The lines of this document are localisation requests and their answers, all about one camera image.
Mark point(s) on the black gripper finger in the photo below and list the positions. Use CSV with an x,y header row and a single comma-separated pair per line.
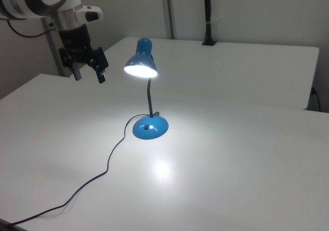
x,y
100,61
76,73

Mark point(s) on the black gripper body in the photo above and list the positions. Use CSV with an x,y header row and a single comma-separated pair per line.
x,y
75,39

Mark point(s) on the blue desk lamp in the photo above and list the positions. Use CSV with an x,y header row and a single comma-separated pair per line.
x,y
150,128

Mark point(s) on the black pole with clamp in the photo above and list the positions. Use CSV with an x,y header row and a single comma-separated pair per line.
x,y
207,5

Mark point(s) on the aluminium frame post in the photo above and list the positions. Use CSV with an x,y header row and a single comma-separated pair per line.
x,y
52,43

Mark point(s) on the grey vertical wall profile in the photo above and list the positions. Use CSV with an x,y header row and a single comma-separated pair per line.
x,y
167,10

